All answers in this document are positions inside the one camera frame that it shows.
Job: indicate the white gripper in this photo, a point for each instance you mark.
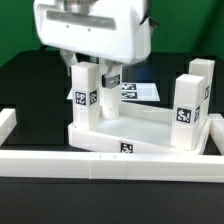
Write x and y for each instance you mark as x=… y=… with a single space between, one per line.
x=116 y=30

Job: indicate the white desk top tray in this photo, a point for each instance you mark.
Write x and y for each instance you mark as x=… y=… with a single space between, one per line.
x=142 y=129

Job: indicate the white marker sheet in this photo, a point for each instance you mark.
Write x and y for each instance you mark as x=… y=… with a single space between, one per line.
x=139 y=92

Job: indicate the white left fence block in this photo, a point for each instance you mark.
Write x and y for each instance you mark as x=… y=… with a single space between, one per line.
x=7 y=123

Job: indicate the white fence block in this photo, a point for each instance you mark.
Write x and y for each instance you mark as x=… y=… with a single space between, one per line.
x=7 y=123
x=217 y=131

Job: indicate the white front fence bar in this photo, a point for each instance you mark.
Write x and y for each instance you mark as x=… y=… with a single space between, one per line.
x=87 y=165

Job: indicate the white right fence block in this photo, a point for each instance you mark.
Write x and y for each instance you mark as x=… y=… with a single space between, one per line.
x=217 y=131

